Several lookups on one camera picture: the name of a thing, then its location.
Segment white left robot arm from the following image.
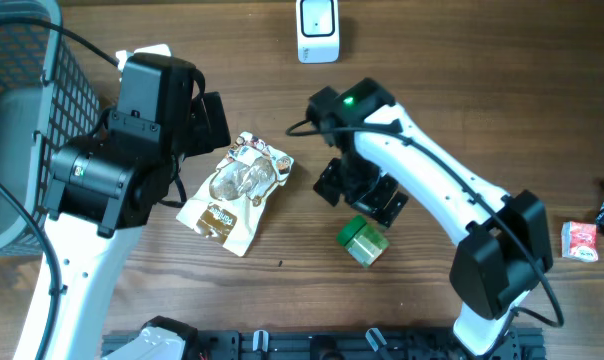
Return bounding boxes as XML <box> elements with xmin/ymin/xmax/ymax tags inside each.
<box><xmin>14</xmin><ymin>53</ymin><xmax>230</xmax><ymax>359</ymax></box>

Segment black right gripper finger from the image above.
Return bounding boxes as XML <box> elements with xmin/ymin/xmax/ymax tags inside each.
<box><xmin>374</xmin><ymin>191</ymin><xmax>409</xmax><ymax>228</ymax></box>
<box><xmin>313</xmin><ymin>158</ymin><xmax>342</xmax><ymax>207</ymax></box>

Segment red snack packet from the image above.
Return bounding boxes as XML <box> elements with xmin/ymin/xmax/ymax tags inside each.
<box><xmin>561</xmin><ymin>221</ymin><xmax>599</xmax><ymax>262</ymax></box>

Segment grey plastic shopping basket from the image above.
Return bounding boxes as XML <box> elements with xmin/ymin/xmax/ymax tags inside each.
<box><xmin>0</xmin><ymin>0</ymin><xmax>100</xmax><ymax>256</ymax></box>

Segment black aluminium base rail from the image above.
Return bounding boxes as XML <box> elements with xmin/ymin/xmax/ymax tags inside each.
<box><xmin>198</xmin><ymin>327</ymin><xmax>547</xmax><ymax>360</ymax></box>

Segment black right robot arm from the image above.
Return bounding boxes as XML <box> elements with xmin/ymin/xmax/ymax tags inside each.
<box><xmin>305</xmin><ymin>78</ymin><xmax>553</xmax><ymax>356</ymax></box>

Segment white brown snack pouch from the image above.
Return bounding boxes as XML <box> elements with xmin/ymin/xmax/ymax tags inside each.
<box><xmin>176</xmin><ymin>131</ymin><xmax>294</xmax><ymax>257</ymax></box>

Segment white barcode scanner box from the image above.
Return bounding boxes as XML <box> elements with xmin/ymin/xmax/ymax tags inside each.
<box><xmin>295</xmin><ymin>0</ymin><xmax>340</xmax><ymax>64</ymax></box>

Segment green lid glass jar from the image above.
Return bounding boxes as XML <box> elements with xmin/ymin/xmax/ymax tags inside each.
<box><xmin>336</xmin><ymin>215</ymin><xmax>389</xmax><ymax>268</ymax></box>

